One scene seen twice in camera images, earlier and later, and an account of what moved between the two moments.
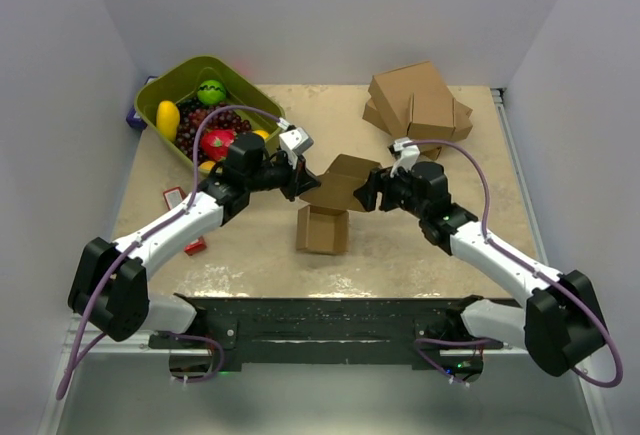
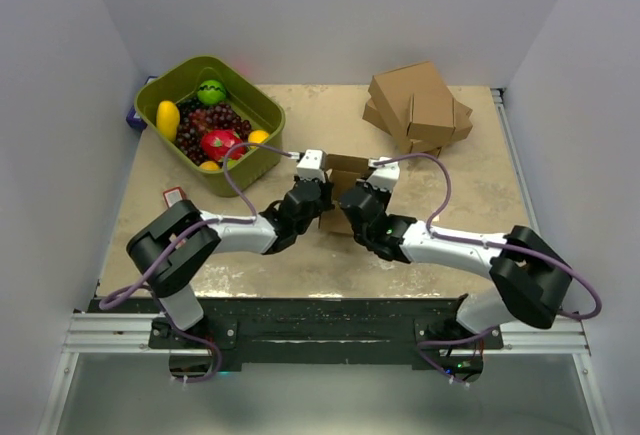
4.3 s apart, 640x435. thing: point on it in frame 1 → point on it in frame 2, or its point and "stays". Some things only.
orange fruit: (265, 135) stays
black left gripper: (299, 179) → (326, 189)
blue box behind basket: (133, 119) stays
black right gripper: (367, 194) → (384, 194)
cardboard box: (417, 99) stays
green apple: (211, 92) stays
